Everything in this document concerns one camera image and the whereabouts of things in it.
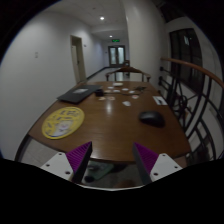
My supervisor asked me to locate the black closed laptop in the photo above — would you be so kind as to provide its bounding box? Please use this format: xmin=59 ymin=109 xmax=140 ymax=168
xmin=56 ymin=84 xmax=103 ymax=105

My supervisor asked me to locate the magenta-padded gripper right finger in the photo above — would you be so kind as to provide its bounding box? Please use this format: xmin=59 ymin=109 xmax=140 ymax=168
xmin=132 ymin=142 xmax=184 ymax=186

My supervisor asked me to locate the dark key bunch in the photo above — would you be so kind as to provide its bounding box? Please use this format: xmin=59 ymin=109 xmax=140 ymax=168
xmin=133 ymin=85 xmax=148 ymax=93

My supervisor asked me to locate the round yellow printed mouse pad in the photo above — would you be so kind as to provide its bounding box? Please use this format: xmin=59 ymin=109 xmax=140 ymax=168
xmin=41 ymin=106 xmax=86 ymax=140

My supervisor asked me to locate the white printed paper card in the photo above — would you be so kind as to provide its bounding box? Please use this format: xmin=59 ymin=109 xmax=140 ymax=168
xmin=152 ymin=95 xmax=168 ymax=106

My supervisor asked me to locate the wooden armchair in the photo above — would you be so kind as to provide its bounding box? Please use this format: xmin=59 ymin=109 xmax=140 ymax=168
xmin=105 ymin=65 xmax=152 ymax=83

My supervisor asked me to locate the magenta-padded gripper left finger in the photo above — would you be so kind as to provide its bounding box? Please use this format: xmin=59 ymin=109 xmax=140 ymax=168
xmin=40 ymin=140 xmax=94 ymax=185

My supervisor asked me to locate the beige single door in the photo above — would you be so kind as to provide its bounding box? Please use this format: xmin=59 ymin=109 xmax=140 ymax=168
xmin=69 ymin=35 xmax=87 ymax=84

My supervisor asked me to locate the dark framed window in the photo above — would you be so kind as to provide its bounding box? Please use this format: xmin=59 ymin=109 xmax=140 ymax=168
xmin=168 ymin=28 xmax=204 ymax=95

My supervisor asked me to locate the black computer mouse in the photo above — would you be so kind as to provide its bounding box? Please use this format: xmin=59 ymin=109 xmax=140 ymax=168
xmin=138 ymin=110 xmax=166 ymax=128

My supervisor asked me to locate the black railing with wooden handrail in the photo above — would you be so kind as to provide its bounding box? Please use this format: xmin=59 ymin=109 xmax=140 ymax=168
xmin=159 ymin=56 xmax=224 ymax=161

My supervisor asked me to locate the glazed double door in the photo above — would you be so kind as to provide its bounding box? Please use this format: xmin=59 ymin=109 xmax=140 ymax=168
xmin=108 ymin=45 xmax=127 ymax=67

